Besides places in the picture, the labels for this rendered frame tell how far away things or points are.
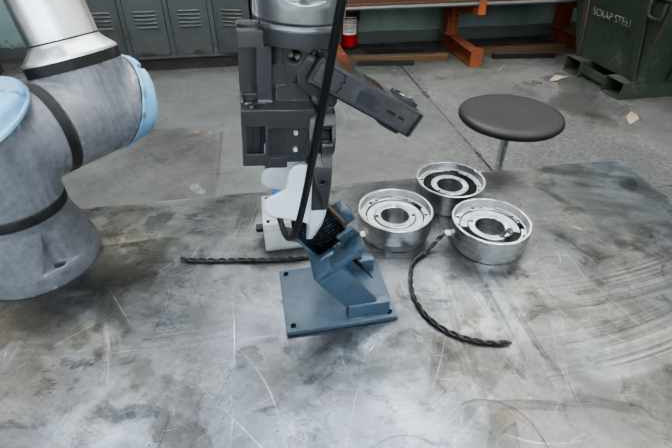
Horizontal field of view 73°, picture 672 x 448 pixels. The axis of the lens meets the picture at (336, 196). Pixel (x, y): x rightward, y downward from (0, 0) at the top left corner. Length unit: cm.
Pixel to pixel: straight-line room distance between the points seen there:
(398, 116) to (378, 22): 408
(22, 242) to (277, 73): 39
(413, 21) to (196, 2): 195
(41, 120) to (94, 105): 6
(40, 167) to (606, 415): 65
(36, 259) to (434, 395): 48
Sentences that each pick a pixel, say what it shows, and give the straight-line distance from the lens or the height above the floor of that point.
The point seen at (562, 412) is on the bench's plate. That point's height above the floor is 80.
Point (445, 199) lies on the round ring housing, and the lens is 69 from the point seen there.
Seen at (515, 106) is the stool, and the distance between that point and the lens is 164.
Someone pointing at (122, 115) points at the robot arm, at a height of 97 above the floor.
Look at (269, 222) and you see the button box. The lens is 61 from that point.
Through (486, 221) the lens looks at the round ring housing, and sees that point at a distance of 68.
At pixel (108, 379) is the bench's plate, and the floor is 80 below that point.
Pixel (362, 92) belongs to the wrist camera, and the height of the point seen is 107.
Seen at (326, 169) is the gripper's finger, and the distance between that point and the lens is 40.
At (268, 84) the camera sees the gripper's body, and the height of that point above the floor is 108.
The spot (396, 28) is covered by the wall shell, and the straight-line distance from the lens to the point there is 455.
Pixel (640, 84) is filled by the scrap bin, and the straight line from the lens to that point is 381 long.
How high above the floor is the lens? 121
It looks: 34 degrees down
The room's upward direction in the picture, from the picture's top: straight up
